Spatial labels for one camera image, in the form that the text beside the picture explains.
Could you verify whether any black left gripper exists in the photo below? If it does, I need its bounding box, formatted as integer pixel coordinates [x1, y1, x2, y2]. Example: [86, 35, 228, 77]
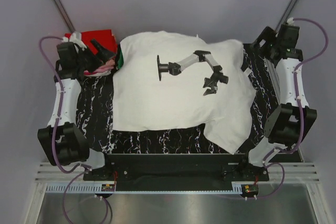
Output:
[75, 38, 115, 72]

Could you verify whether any white printed t-shirt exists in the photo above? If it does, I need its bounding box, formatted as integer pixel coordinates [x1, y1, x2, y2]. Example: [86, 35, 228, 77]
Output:
[113, 31, 256, 154]

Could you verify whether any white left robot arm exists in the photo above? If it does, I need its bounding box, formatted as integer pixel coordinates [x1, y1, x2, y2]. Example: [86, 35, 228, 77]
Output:
[37, 37, 116, 180]

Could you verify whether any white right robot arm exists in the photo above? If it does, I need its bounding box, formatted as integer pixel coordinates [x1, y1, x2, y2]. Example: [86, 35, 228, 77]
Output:
[238, 24, 317, 180]

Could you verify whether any red folded t-shirt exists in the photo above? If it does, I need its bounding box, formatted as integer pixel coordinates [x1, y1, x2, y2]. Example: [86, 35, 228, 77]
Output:
[80, 29, 118, 55]

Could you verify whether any green plastic bin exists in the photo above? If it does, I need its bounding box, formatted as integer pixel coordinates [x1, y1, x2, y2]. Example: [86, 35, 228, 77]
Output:
[115, 47, 124, 70]

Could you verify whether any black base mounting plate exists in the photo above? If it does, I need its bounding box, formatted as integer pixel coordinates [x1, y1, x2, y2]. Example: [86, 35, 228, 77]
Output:
[83, 154, 269, 185]

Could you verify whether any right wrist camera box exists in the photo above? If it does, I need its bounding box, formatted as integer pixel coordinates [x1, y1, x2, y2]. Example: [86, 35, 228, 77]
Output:
[277, 17, 300, 48]

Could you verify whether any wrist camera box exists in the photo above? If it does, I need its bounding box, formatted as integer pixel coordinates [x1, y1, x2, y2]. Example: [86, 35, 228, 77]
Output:
[277, 17, 300, 48]
[61, 31, 87, 50]

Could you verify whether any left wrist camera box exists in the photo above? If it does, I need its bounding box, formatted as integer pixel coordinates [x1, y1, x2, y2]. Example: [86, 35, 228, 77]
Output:
[61, 31, 87, 50]

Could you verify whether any aluminium frame rail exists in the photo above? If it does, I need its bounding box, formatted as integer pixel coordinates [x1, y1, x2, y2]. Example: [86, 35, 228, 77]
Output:
[35, 162, 319, 184]

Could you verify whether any white slotted cable duct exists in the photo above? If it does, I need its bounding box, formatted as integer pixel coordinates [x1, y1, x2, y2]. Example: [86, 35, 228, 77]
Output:
[46, 183, 242, 194]

